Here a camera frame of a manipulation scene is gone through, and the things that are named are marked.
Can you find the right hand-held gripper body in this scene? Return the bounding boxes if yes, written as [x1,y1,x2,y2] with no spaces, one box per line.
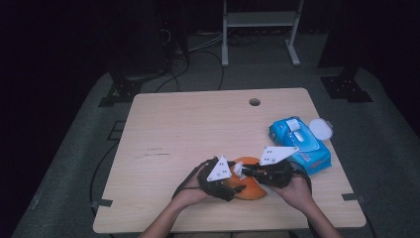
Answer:
[253,146,299,189]

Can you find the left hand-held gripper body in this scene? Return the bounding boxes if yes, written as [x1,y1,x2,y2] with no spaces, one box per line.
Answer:
[197,156,238,202]

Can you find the white wet wipe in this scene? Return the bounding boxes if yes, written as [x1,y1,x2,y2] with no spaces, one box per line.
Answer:
[233,161,246,181]

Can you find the orange plush toy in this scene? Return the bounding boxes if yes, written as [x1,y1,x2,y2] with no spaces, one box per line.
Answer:
[227,156,268,201]

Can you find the blue wet wipes pack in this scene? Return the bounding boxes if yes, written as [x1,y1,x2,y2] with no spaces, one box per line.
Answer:
[267,115,333,177]

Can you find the person's right hand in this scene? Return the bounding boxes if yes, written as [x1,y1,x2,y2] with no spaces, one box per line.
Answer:
[271,174,313,213]

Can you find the person's left hand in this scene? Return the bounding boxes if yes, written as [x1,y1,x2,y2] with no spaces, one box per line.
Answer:
[173,170,216,211]

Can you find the white round plastic lid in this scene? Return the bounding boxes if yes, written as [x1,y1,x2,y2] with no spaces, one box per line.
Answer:
[308,117,335,141]

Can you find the grey tape strip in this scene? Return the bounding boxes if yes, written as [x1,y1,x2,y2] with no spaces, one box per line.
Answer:
[341,192,367,203]
[90,197,114,209]

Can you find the black stand base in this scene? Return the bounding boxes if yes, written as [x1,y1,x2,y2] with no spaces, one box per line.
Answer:
[98,70,147,108]
[318,63,374,104]

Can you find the white metal stand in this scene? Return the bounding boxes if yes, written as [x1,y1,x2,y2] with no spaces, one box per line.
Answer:
[221,0,305,68]

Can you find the right hand-held gripper cable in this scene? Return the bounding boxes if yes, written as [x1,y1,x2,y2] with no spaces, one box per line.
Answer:
[289,168,313,196]

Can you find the black floor cable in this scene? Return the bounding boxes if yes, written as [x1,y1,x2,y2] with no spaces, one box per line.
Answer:
[197,49,226,91]
[154,54,191,94]
[88,141,120,212]

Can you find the white floor cables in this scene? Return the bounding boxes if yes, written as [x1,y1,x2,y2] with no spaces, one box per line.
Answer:
[188,31,226,54]

